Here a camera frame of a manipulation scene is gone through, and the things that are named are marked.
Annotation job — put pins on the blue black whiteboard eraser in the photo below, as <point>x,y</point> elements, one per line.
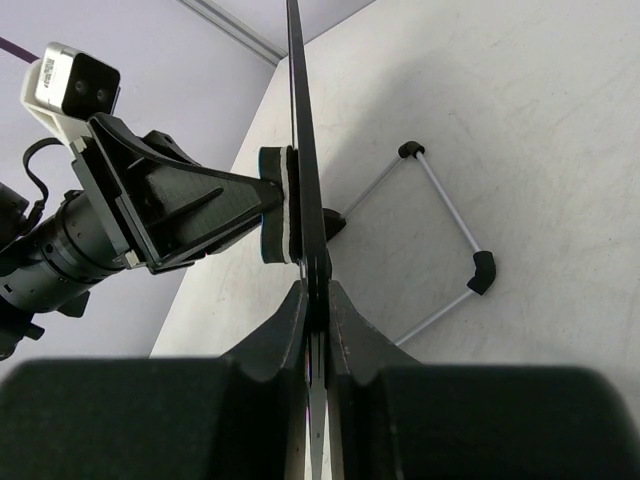
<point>281,236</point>

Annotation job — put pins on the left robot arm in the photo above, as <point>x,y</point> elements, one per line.
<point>18,306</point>

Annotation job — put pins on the white whiteboard black frame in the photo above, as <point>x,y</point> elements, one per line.
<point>315,262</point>

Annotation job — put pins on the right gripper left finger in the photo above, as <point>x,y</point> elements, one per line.
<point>237,416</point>

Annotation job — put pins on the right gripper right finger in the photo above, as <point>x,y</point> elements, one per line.
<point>393,417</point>

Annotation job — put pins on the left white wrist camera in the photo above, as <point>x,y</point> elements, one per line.
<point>65,87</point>

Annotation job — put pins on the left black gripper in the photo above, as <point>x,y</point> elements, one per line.
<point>187,211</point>

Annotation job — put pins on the whiteboard wire stand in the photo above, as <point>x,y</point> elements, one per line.
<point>406,256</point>

